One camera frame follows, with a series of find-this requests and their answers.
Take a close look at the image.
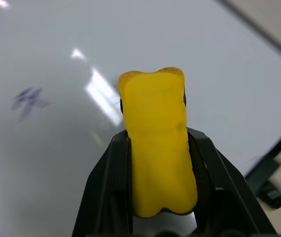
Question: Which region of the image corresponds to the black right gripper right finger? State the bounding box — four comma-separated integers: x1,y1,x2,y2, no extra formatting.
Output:
186,127,278,237

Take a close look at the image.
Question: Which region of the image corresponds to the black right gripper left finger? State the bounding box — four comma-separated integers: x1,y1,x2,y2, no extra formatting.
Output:
71,130,134,237

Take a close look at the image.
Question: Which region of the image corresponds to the yellow whiteboard eraser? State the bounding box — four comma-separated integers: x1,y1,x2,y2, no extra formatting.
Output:
118,66,198,219

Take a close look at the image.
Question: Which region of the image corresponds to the black whiteboard stand foot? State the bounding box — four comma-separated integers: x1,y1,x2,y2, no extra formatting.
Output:
245,155,281,210

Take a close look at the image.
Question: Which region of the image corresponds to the white whiteboard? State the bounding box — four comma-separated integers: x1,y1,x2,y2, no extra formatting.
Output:
0,0,281,237

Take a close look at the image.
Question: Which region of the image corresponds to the purple marker drawing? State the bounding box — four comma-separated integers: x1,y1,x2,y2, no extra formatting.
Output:
11,86,51,123

